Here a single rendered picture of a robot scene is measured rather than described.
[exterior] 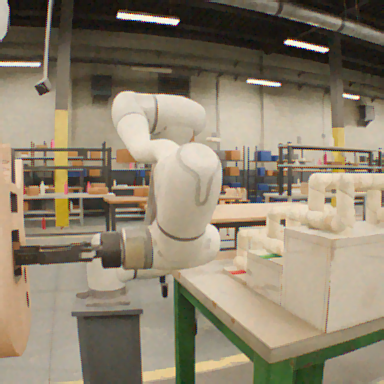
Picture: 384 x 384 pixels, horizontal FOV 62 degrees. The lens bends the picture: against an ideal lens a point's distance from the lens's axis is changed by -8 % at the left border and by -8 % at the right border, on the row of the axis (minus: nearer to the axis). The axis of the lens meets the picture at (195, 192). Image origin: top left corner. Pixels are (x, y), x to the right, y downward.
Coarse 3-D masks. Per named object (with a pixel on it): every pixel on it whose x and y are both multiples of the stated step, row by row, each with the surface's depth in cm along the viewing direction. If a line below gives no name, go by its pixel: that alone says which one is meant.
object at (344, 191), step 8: (336, 184) 59; (344, 184) 57; (352, 184) 57; (336, 192) 59; (344, 192) 57; (352, 192) 57; (336, 200) 59; (344, 200) 57; (352, 200) 57; (336, 208) 59; (344, 208) 57; (352, 208) 58; (344, 216) 58; (352, 216) 58; (352, 224) 58; (336, 232) 59; (344, 232) 58; (352, 232) 58
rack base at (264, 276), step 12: (252, 252) 82; (264, 252) 82; (252, 264) 81; (264, 264) 76; (276, 264) 71; (252, 276) 81; (264, 276) 76; (276, 276) 71; (252, 288) 81; (264, 288) 76; (276, 288) 71; (276, 300) 71
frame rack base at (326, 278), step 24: (288, 240) 67; (312, 240) 60; (336, 240) 55; (360, 240) 57; (288, 264) 67; (312, 264) 60; (336, 264) 56; (360, 264) 58; (288, 288) 67; (312, 288) 60; (336, 288) 56; (360, 288) 58; (312, 312) 60; (336, 312) 56; (360, 312) 58
